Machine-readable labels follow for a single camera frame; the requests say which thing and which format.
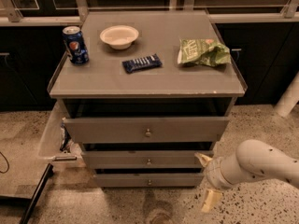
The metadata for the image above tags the grey drawer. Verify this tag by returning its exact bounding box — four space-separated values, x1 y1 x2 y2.
64 117 228 143
93 173 203 188
82 150 202 169

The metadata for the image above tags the grey bottom drawer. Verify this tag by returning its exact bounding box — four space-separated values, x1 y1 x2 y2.
93 173 203 188

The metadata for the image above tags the green chip bag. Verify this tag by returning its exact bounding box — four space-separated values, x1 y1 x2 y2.
178 39 231 67

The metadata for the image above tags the grey drawer cabinet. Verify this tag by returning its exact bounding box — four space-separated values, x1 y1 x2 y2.
49 11 246 177

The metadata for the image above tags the grey top drawer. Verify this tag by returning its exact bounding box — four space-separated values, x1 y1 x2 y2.
64 117 228 143

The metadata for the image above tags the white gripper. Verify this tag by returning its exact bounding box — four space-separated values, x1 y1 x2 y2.
194 153 233 213

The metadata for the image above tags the black metal bar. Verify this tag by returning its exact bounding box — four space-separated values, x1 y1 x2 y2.
19 163 53 224

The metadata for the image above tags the grey middle drawer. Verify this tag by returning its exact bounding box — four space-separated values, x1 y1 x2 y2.
82 150 202 169

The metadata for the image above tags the blue pepsi can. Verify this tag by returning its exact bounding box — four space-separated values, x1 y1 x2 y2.
63 26 89 65

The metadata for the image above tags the dark blue candy bar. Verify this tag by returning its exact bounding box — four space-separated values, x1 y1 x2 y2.
122 54 163 74

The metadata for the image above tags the white paper bowl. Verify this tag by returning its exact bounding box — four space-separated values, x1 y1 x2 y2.
100 25 139 50

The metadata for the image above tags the white cylindrical post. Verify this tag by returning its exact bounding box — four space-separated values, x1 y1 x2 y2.
274 72 299 117

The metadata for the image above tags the clear plastic bin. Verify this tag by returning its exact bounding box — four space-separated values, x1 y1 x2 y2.
38 103 85 169

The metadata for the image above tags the black floor cable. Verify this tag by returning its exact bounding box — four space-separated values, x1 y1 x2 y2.
0 151 10 175

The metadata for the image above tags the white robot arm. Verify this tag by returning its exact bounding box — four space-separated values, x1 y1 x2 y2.
194 139 299 213

